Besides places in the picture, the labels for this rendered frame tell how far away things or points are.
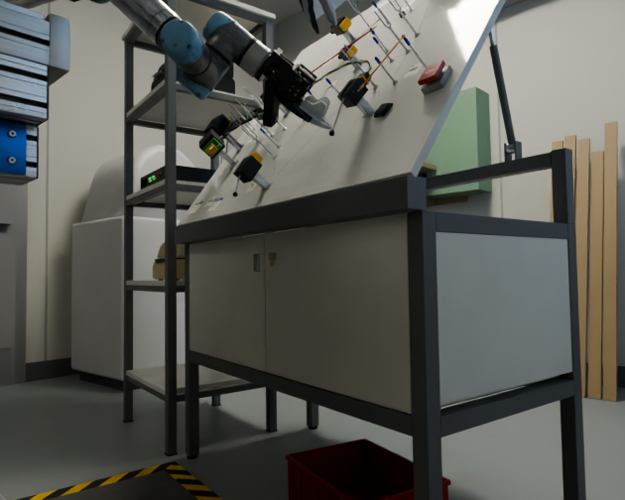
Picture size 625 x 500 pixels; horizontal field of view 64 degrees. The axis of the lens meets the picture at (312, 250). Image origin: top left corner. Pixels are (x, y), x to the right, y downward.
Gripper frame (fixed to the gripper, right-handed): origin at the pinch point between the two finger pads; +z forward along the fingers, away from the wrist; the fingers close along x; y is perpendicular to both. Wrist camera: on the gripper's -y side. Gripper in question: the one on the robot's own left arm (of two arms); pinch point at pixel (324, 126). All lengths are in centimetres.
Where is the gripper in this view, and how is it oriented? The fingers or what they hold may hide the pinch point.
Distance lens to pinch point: 125.4
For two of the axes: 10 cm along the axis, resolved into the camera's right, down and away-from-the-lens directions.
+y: 5.6, -6.0, -5.6
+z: 7.8, 6.1, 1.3
